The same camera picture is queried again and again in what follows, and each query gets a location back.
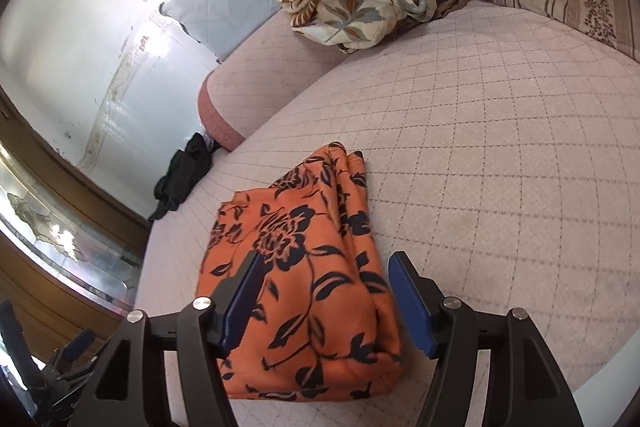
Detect wooden cabinet with mirror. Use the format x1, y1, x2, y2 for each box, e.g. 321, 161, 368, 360
0, 92, 151, 358

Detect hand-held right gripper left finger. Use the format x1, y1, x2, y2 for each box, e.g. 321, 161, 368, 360
67, 251, 266, 427

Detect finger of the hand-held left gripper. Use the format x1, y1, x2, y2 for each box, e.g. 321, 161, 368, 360
50, 328, 97, 370

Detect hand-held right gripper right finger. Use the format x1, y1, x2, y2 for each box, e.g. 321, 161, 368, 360
387, 251, 585, 427

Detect pink bolster cushion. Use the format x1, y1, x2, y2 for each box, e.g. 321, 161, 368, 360
198, 9, 351, 152

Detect pink quilted bed cover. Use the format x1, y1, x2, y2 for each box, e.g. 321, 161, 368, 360
132, 0, 640, 427

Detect black cloth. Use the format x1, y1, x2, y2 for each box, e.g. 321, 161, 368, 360
147, 132, 216, 222

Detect orange floral garment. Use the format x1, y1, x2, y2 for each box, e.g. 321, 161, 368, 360
195, 141, 405, 400

